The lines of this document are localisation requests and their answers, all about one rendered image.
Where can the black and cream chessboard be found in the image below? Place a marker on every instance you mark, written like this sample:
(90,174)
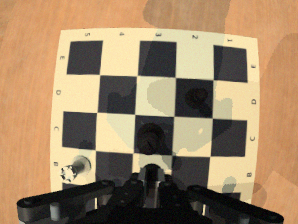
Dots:
(111,81)

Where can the white rook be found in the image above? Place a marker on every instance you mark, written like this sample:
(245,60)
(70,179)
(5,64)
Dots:
(80,166)

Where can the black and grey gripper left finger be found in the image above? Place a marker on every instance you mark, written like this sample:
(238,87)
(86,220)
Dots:
(64,206)

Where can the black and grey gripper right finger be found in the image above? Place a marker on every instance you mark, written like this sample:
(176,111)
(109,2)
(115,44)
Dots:
(178,205)

